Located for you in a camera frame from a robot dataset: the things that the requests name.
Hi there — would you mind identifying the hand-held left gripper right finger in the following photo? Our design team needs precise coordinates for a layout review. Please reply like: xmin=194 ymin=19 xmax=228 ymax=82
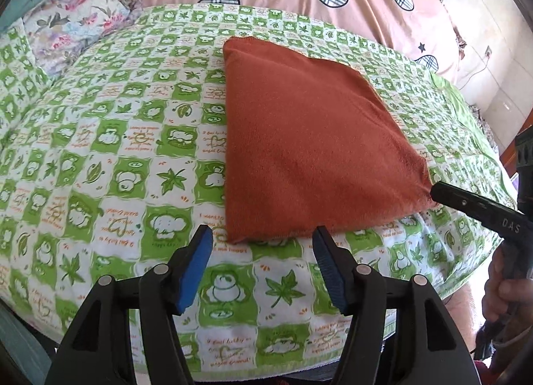
xmin=312 ymin=225 xmax=484 ymax=385

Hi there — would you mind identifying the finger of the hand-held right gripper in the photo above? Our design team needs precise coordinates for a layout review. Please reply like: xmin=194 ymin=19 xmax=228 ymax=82
xmin=430 ymin=181 xmax=522 ymax=241

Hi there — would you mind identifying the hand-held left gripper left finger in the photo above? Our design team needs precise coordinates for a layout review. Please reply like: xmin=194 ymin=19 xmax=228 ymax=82
xmin=45 ymin=224 xmax=214 ymax=385

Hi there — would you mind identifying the orange knit sweater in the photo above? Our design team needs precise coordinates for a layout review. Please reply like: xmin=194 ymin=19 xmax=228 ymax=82
xmin=223 ymin=35 xmax=440 ymax=244

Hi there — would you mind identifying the person's right hand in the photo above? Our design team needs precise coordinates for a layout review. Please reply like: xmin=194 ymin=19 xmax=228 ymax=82
xmin=482 ymin=243 xmax=533 ymax=324

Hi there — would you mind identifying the light green bed sheet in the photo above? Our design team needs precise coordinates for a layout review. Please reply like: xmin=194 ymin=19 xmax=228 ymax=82
xmin=429 ymin=71 xmax=517 ymax=206

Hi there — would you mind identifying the green checked printed blanket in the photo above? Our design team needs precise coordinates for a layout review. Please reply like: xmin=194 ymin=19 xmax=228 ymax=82
xmin=0 ymin=3 xmax=517 ymax=377

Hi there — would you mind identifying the floral print pillow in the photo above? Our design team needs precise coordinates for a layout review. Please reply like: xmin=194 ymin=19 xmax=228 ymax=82
xmin=23 ymin=0 xmax=142 ymax=78

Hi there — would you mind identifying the white power cable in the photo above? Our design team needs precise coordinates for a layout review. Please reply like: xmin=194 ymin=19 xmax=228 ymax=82
xmin=456 ymin=54 xmax=491 ymax=90

